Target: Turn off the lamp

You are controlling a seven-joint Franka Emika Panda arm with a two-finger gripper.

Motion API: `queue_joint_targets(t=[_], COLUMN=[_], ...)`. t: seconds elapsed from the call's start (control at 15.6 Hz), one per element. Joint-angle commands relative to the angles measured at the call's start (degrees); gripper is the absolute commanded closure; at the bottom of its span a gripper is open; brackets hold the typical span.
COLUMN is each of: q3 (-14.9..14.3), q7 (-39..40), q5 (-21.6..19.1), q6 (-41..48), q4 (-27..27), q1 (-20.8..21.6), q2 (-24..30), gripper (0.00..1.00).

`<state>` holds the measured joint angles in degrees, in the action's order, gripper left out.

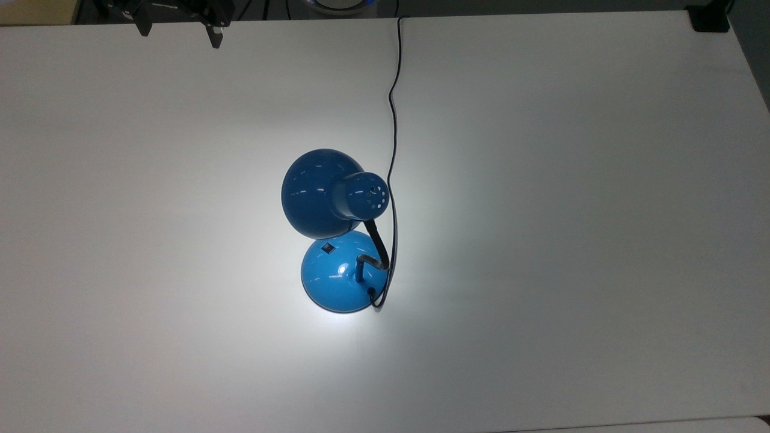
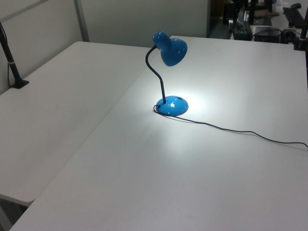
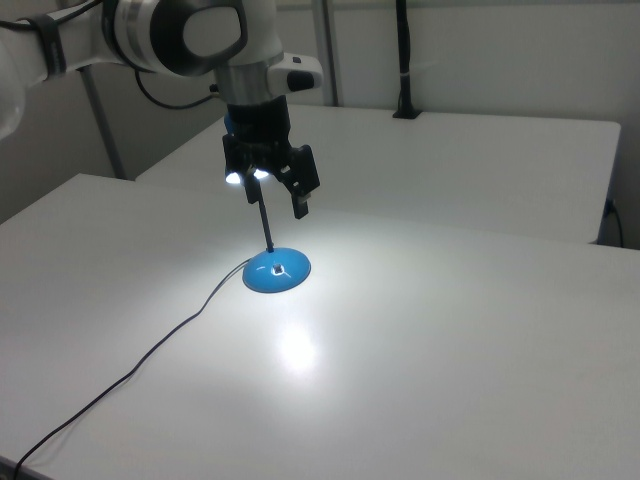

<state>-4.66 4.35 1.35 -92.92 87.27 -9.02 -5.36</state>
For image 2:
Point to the blue gooseneck desk lamp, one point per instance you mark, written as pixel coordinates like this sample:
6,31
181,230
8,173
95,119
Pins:
172,49

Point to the black equipment case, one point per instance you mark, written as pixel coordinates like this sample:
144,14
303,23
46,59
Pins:
242,31

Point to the black electronics box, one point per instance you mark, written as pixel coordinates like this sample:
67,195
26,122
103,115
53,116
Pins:
267,35

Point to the black upright monitor pole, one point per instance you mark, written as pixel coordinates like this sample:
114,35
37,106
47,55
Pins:
252,10

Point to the black camera stand pole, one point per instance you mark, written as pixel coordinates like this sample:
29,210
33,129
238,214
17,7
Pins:
12,67

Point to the black clamp mount stand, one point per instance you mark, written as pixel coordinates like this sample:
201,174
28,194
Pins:
299,42

